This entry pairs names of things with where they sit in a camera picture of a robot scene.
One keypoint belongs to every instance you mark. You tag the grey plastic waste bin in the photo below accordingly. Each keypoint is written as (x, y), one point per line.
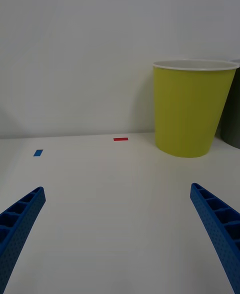
(232, 124)

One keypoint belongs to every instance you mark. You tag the yellow-green plastic waste bin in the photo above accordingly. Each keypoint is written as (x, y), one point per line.
(187, 111)

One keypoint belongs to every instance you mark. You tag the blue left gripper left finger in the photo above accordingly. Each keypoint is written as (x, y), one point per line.
(17, 234)

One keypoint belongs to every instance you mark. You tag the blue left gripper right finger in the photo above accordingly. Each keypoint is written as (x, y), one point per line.
(222, 234)

